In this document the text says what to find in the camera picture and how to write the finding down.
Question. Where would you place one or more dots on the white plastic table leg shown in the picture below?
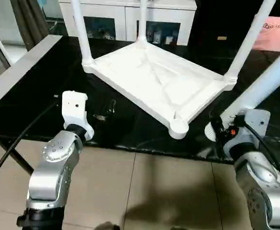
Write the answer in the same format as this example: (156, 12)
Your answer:
(142, 21)
(84, 33)
(264, 86)
(247, 43)

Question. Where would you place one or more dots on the white plastic table top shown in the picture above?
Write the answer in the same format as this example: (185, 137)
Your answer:
(154, 76)

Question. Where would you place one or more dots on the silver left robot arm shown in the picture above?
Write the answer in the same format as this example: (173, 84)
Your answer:
(53, 167)

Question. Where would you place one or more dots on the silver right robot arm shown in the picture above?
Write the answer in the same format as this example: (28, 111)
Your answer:
(259, 187)

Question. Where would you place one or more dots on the black work mat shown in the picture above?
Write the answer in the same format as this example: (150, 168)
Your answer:
(44, 96)

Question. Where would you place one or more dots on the pink pillow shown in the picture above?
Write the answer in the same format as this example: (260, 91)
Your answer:
(278, 36)

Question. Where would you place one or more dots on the white cabinet with glass doors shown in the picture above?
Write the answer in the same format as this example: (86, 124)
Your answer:
(116, 12)

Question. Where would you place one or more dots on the black furniture with yellow label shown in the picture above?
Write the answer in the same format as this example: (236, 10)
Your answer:
(216, 19)

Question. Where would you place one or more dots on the dark robot foot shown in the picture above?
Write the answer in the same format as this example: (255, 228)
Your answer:
(106, 226)

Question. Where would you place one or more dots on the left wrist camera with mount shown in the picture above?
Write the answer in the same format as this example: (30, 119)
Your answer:
(75, 112)

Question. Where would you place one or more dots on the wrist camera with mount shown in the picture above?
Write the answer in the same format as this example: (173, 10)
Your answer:
(257, 120)
(75, 112)

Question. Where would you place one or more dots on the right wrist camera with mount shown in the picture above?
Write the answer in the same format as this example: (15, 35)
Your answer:
(257, 120)

